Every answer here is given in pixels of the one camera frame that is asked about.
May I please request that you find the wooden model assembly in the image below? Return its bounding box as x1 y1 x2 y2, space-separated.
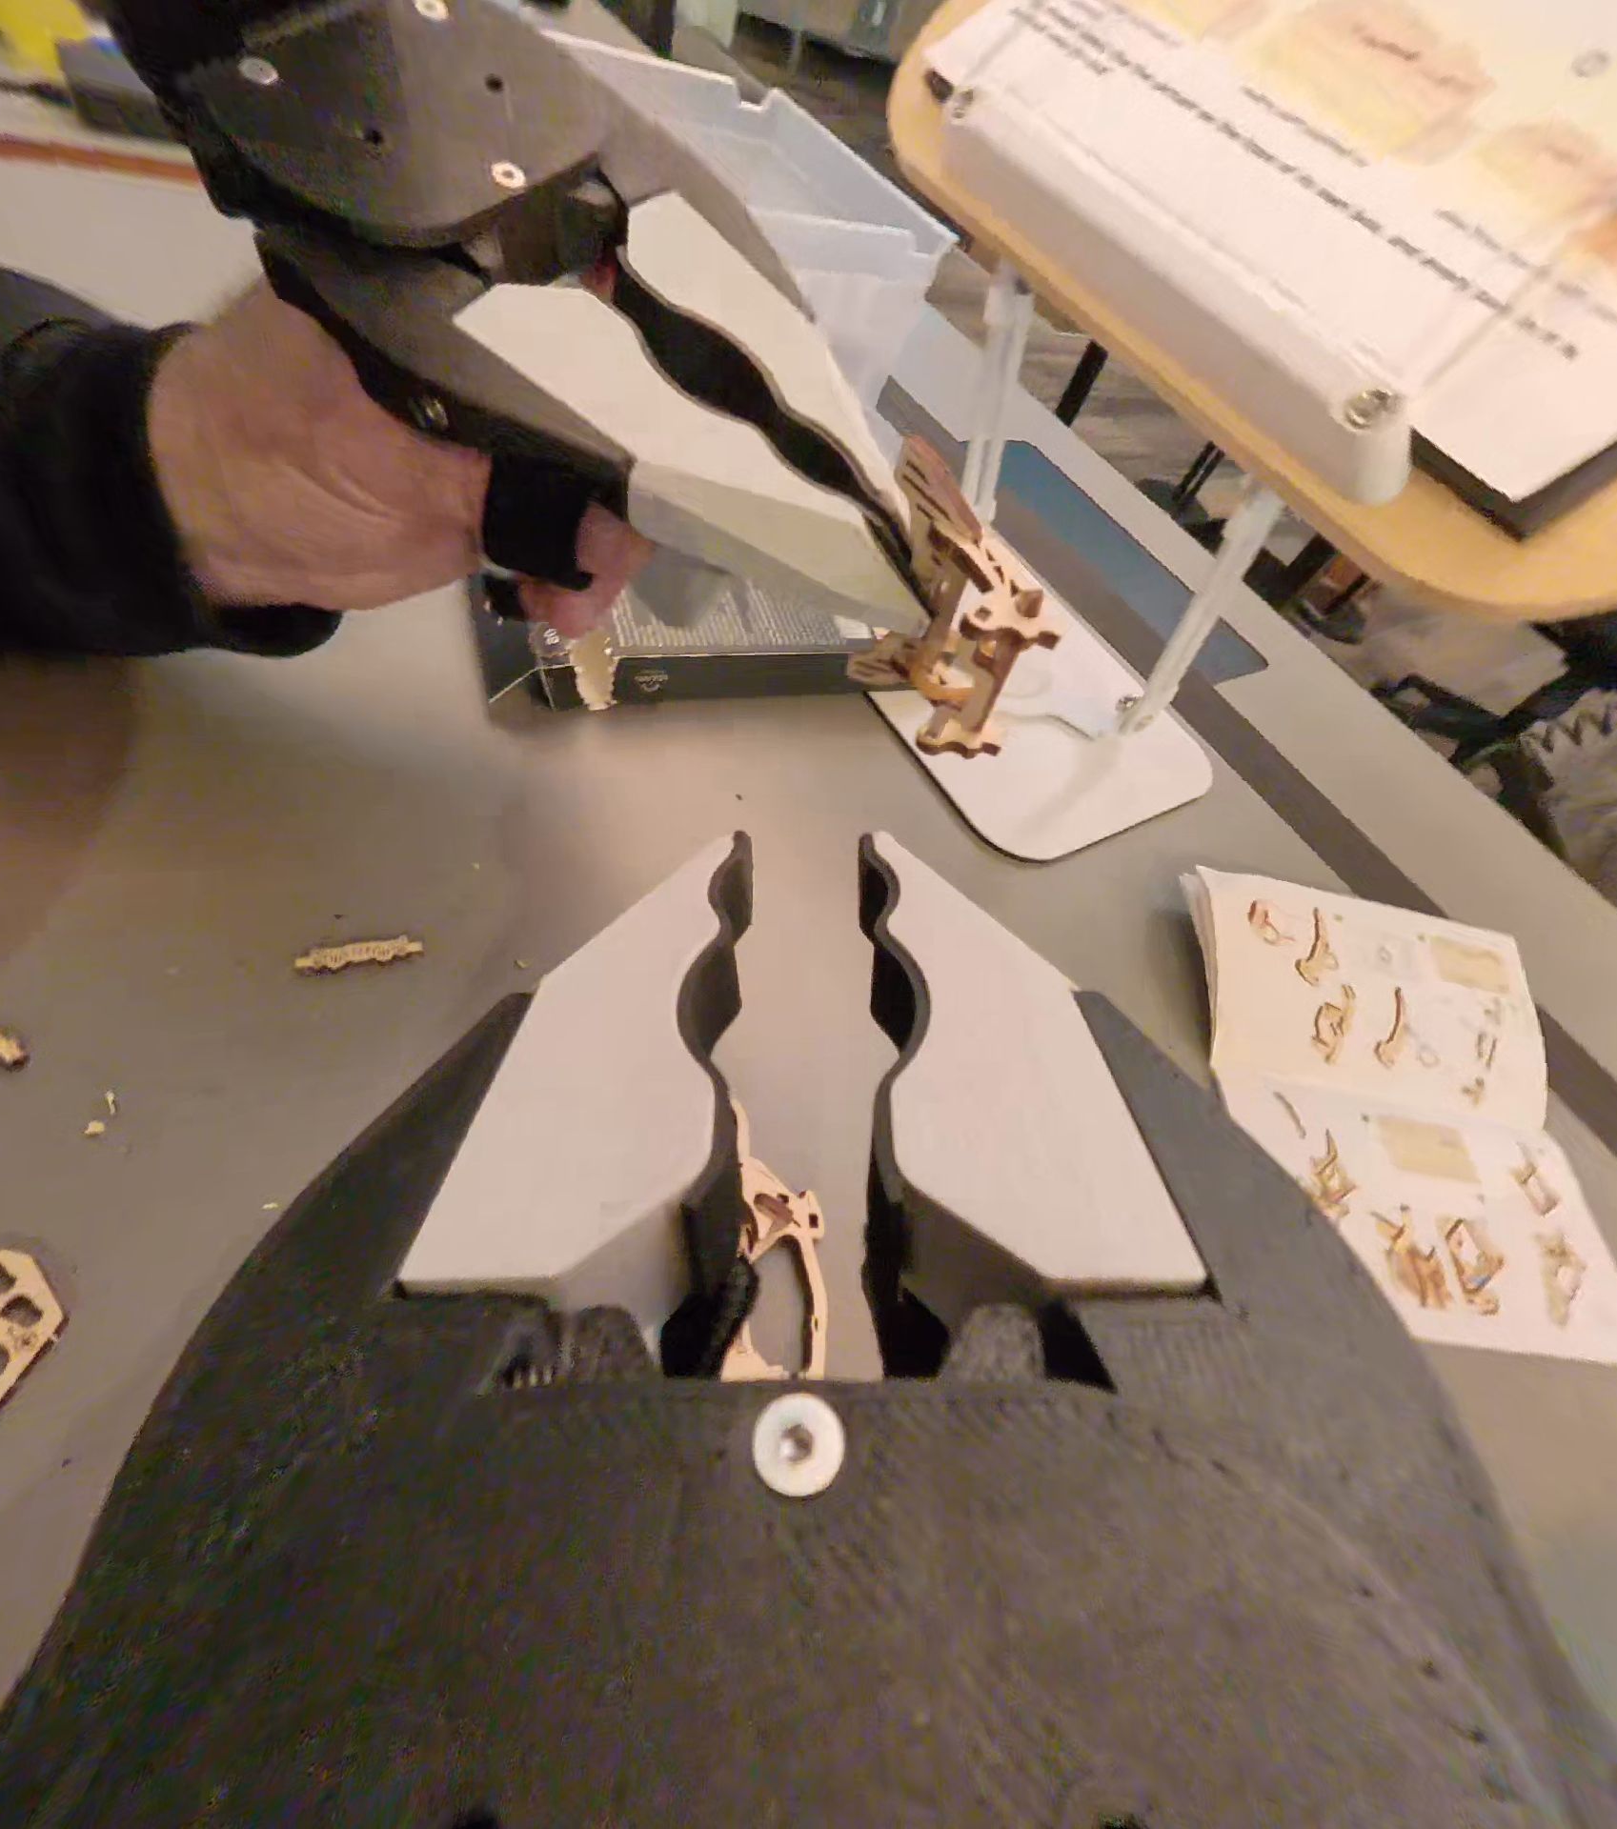
850 437 1062 759

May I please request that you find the black printed packaging box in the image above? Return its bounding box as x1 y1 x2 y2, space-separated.
472 570 897 712

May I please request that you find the person's left hand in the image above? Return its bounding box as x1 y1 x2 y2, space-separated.
150 278 659 642

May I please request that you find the open instruction booklet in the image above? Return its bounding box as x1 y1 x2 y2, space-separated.
1178 867 1617 1375

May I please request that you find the wooden model frame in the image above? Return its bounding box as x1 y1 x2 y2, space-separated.
719 1094 829 1379

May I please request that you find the printed instruction sheet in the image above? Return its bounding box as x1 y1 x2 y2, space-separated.
923 0 1617 507

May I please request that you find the wooden board document stand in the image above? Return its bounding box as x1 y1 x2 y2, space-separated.
871 0 1617 862

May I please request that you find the person's left forearm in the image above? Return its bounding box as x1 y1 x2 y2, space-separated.
0 242 347 663

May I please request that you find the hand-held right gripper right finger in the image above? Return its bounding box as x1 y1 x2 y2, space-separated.
857 833 1209 1379

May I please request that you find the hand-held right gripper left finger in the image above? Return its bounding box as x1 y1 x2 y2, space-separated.
396 833 757 1379

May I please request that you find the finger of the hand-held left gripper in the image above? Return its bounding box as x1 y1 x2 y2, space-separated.
590 79 918 552
455 260 935 633

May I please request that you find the yellow object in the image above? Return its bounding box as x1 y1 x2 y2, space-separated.
0 0 95 79

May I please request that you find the white plastic organizer tray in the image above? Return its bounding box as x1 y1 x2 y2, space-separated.
537 29 960 424

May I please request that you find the black folder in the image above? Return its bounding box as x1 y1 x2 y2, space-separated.
1408 409 1617 546

